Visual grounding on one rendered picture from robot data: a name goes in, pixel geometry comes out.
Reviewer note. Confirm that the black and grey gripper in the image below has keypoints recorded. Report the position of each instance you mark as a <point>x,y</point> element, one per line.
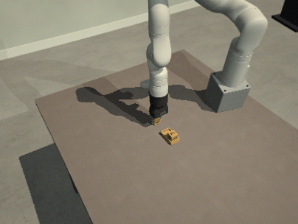
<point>158,99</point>

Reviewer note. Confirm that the orange open tray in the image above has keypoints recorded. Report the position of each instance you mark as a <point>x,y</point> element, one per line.
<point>164,134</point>

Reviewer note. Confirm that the orange number cube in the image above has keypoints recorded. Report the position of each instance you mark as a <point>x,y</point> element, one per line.
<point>172,135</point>
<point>157,121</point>

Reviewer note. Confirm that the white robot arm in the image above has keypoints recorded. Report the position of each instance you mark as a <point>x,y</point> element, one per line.
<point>249,20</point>

